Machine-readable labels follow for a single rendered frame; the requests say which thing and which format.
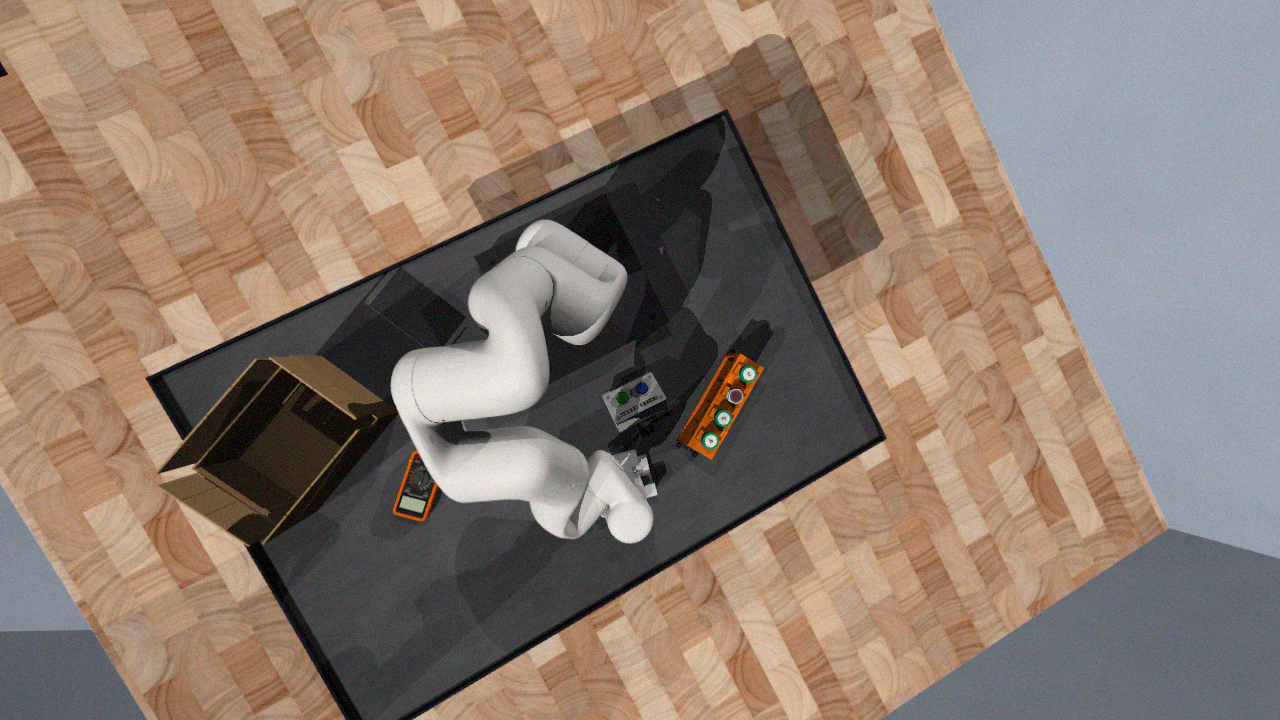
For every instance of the orange pocket multimeter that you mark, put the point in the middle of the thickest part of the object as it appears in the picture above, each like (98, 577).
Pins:
(417, 492)

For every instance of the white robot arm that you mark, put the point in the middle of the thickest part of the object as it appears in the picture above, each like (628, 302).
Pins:
(552, 270)

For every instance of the brown cardboard box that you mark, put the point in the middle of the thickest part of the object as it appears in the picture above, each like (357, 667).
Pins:
(277, 453)

